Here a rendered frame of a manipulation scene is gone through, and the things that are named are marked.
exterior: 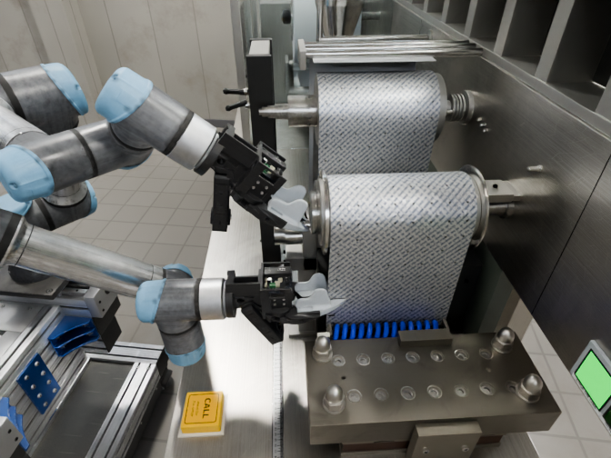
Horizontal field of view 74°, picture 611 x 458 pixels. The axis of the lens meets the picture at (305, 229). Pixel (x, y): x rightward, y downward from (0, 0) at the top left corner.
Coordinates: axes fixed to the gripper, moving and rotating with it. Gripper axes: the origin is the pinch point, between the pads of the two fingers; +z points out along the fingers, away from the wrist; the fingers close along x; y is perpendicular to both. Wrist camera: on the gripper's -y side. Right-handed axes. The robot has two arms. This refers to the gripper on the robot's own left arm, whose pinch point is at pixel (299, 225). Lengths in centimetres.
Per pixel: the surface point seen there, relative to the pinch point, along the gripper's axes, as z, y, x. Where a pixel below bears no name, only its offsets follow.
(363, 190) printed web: 2.8, 12.4, -1.6
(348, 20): 0, 26, 68
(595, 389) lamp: 31.0, 19.2, -29.9
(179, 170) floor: 11, -153, 249
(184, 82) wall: -22, -123, 344
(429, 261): 20.0, 10.6, -5.3
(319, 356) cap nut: 14.0, -12.5, -13.6
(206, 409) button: 5.6, -35.2, -15.4
